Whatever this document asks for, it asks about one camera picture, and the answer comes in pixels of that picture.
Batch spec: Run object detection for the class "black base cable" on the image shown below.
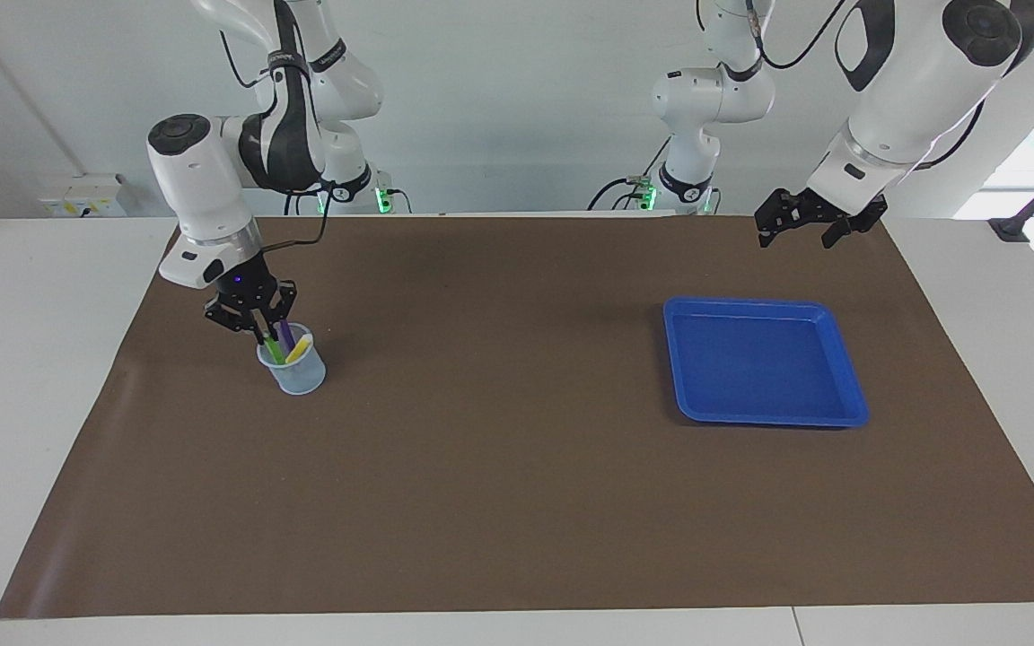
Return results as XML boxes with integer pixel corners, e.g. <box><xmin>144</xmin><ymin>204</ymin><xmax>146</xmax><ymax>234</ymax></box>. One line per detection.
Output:
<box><xmin>589</xmin><ymin>135</ymin><xmax>672</xmax><ymax>213</ymax></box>
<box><xmin>284</xmin><ymin>173</ymin><xmax>325</xmax><ymax>216</ymax></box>

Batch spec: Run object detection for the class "clear plastic cup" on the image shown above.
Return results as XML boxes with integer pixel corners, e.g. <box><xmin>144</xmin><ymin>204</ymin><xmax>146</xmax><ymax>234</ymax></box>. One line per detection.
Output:
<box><xmin>257</xmin><ymin>322</ymin><xmax>328</xmax><ymax>395</ymax></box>

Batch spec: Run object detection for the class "black left base cable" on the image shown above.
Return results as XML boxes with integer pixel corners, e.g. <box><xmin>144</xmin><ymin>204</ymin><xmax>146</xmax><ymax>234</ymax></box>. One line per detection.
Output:
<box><xmin>589</xmin><ymin>135</ymin><xmax>672</xmax><ymax>213</ymax></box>

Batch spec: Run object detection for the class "blue plastic tray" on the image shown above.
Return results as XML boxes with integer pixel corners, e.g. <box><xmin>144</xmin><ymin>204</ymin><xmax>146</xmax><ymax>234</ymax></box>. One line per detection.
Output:
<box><xmin>662</xmin><ymin>297</ymin><xmax>870</xmax><ymax>429</ymax></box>

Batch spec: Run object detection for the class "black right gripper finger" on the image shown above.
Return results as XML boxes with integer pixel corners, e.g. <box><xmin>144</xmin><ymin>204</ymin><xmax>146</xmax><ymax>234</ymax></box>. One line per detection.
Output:
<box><xmin>204</xmin><ymin>298</ymin><xmax>267</xmax><ymax>346</ymax></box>
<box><xmin>266</xmin><ymin>281</ymin><xmax>299</xmax><ymax>329</ymax></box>

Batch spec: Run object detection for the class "white wall outlet box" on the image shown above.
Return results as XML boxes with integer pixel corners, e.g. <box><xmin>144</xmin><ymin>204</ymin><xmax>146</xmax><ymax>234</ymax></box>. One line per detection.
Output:
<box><xmin>39</xmin><ymin>173</ymin><xmax>129</xmax><ymax>218</ymax></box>

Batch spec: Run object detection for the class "brown table mat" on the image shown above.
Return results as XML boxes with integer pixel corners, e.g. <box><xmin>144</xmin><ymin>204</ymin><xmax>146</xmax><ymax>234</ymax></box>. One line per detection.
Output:
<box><xmin>0</xmin><ymin>215</ymin><xmax>1034</xmax><ymax>620</ymax></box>

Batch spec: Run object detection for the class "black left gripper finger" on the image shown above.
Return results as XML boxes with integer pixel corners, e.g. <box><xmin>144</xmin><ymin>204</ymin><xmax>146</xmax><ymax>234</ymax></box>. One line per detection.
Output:
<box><xmin>822</xmin><ymin>199</ymin><xmax>888</xmax><ymax>249</ymax></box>
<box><xmin>755</xmin><ymin>188</ymin><xmax>794</xmax><ymax>248</ymax></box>

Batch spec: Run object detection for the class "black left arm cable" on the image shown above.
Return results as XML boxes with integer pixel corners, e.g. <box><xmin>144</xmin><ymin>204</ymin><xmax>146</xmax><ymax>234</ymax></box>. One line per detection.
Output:
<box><xmin>746</xmin><ymin>0</ymin><xmax>1034</xmax><ymax>171</ymax></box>

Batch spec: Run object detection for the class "black right base cable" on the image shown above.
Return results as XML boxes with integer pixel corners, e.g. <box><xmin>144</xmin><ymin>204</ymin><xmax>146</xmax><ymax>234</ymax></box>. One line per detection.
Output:
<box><xmin>284</xmin><ymin>173</ymin><xmax>325</xmax><ymax>216</ymax></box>

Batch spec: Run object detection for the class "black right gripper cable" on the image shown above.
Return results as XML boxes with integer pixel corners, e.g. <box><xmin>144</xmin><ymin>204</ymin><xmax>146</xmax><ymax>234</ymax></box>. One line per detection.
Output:
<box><xmin>257</xmin><ymin>182</ymin><xmax>333</xmax><ymax>257</ymax></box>

